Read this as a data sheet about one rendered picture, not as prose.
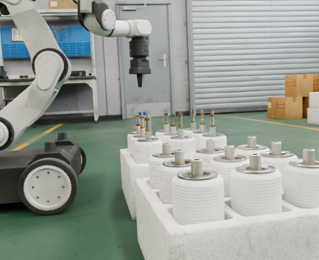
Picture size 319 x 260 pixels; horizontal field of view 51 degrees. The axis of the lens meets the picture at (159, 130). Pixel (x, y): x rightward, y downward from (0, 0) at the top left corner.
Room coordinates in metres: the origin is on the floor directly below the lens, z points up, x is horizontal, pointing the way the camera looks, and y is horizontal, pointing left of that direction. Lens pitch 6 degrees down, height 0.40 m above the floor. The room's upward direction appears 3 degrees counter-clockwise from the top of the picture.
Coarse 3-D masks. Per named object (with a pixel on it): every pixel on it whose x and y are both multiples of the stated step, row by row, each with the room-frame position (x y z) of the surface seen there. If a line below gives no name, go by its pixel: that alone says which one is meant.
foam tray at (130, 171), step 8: (120, 152) 1.42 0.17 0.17; (128, 160) 1.16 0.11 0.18; (128, 168) 1.09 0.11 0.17; (136, 168) 1.07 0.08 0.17; (144, 168) 1.07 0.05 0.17; (128, 176) 1.11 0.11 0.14; (136, 176) 1.07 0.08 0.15; (144, 176) 1.07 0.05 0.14; (128, 184) 1.12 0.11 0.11; (128, 192) 1.14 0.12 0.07; (128, 200) 1.16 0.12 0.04; (136, 216) 1.06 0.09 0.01
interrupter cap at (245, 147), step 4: (244, 144) 0.93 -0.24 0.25; (256, 144) 0.92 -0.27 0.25; (260, 144) 0.92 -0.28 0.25; (240, 148) 0.88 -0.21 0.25; (244, 148) 0.87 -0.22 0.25; (248, 148) 0.87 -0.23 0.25; (252, 148) 0.87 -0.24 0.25; (256, 148) 0.86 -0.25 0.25; (260, 148) 0.86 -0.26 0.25; (264, 148) 0.87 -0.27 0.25
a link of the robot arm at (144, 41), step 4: (132, 36) 1.54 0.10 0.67; (136, 36) 1.53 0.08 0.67; (140, 36) 1.53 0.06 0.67; (144, 36) 1.54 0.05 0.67; (148, 36) 1.60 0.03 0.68; (132, 40) 1.53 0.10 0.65; (136, 40) 1.52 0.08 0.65; (140, 40) 1.52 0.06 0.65; (144, 40) 1.53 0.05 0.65; (148, 40) 1.60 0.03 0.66; (132, 44) 1.53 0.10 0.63; (136, 44) 1.52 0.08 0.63; (140, 44) 1.52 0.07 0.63; (144, 44) 1.53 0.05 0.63; (148, 44) 1.61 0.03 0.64
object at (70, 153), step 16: (48, 144) 1.24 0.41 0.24; (64, 144) 1.56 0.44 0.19; (0, 160) 1.35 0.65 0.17; (16, 160) 1.33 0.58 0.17; (32, 160) 1.20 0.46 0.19; (64, 160) 1.22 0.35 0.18; (80, 160) 1.64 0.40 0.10; (0, 176) 1.19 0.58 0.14; (16, 176) 1.19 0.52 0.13; (0, 192) 1.19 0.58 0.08; (16, 192) 1.19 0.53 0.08
